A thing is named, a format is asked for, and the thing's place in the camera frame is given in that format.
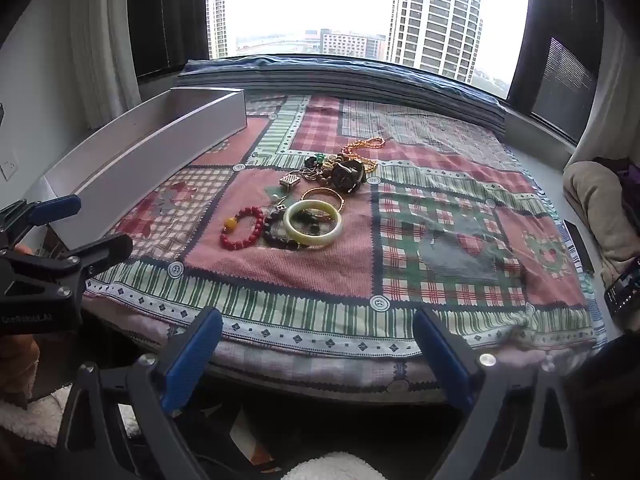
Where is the red bead bracelet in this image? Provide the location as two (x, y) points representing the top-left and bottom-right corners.
(220, 205), (266, 250)

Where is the gold bangle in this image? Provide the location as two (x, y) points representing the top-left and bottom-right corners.
(301, 187), (346, 221)

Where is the silver cube keychain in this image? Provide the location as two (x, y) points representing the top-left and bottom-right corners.
(280, 167), (326, 192)

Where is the beige cushion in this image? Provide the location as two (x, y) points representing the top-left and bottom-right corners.
(562, 160), (640, 288)

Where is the pale green jade bangle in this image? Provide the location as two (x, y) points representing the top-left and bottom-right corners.
(283, 200), (343, 247)

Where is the person's left hand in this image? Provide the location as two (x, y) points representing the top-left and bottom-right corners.
(0, 332), (42, 401)

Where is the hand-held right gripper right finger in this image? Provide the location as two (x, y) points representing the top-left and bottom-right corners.
(412, 308), (586, 480)

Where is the dark window blind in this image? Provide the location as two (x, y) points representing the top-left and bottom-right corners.
(510, 0), (606, 131)
(127, 0), (208, 81)

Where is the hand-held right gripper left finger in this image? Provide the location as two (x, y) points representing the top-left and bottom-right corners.
(55, 306), (236, 480)

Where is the black flat device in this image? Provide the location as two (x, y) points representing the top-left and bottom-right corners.
(562, 219), (596, 276)

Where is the white curtain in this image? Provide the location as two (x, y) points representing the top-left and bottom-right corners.
(70, 0), (143, 131)

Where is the purple cloth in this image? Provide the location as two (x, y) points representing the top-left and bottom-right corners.
(595, 157), (640, 201)

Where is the black smartphone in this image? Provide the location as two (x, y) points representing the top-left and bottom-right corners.
(604, 257), (640, 318)

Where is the patchwork plaid blanket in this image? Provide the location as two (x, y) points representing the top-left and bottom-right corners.
(82, 92), (608, 406)

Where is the dark wristwatch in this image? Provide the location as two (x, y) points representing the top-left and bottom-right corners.
(332, 157), (368, 195)

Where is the amber bead necklace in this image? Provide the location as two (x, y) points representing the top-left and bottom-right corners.
(341, 136), (386, 176)

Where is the white fleece cloth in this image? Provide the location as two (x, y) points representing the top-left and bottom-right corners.
(0, 385), (386, 480)

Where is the folded blue striped mat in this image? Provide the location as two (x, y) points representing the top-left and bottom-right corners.
(177, 55), (506, 133)

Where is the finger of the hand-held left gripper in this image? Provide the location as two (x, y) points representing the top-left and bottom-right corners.
(0, 194), (82, 250)
(0, 232), (134, 311)

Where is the white cardboard box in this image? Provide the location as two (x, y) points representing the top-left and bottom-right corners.
(39, 87), (247, 251)

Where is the dark bead bracelet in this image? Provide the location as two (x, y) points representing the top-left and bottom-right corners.
(262, 205), (321, 250)

